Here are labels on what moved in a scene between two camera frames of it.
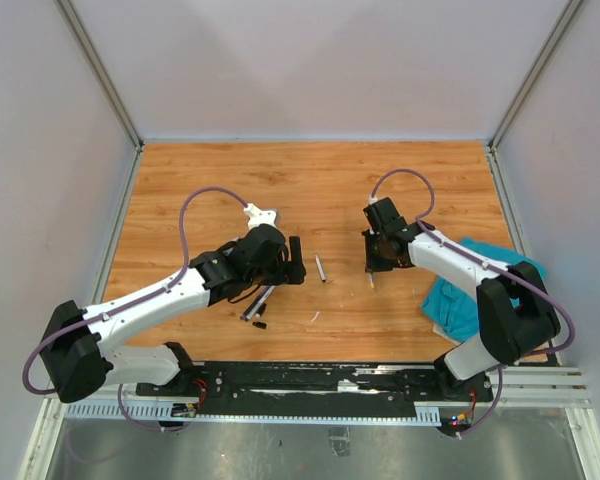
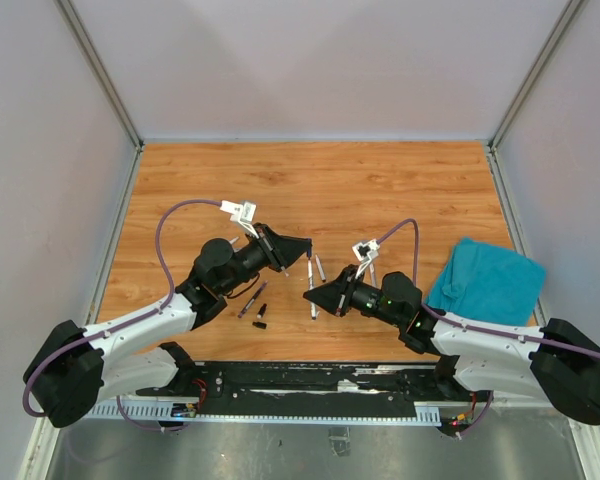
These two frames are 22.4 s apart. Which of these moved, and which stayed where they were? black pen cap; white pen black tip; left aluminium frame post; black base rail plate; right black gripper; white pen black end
Moved: white pen black tip; right black gripper
Stayed: black pen cap; white pen black end; black base rail plate; left aluminium frame post
